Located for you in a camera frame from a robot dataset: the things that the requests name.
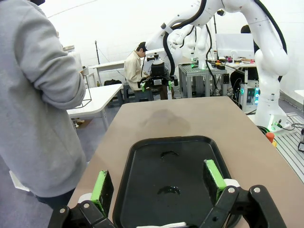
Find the black-haired person behind monitor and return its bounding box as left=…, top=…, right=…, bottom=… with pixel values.
left=240, top=24, right=259, bottom=55

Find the control box with cyan lights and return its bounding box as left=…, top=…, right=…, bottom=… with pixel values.
left=239, top=80, right=261, bottom=113

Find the aluminium robot base platform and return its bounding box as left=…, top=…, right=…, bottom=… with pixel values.
left=247, top=111, right=304, bottom=183

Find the black wire jar stand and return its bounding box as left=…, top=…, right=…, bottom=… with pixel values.
left=79, top=70, right=94, bottom=109

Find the person in grey hoodie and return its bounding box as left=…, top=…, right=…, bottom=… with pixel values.
left=0, top=0, right=87, bottom=209

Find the aluminium frame table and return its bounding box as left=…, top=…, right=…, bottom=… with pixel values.
left=178, top=63, right=230, bottom=98

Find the long white background table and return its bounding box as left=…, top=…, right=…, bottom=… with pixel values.
left=87, top=59, right=126, bottom=87

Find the cluttered background desk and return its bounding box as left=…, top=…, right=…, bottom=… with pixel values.
left=209, top=56, right=258, bottom=71

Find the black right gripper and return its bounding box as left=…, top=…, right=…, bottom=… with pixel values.
left=137, top=63, right=179, bottom=92

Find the white monitor back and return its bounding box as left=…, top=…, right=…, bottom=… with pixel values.
left=215, top=33, right=255, bottom=59

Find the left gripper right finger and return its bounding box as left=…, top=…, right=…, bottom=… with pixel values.
left=198, top=159, right=288, bottom=228

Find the grey stool under seated person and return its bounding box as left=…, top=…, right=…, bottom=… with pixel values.
left=123, top=83, right=155, bottom=103

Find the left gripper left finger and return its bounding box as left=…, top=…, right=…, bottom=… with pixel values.
left=47, top=170, right=116, bottom=228

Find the red emergency stop button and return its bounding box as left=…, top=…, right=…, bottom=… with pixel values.
left=265, top=132, right=278, bottom=147

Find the seated person in cream jacket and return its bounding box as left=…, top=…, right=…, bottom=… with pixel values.
left=123, top=42, right=170, bottom=100

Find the black plastic tray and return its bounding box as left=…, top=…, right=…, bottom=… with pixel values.
left=113, top=135, right=240, bottom=228

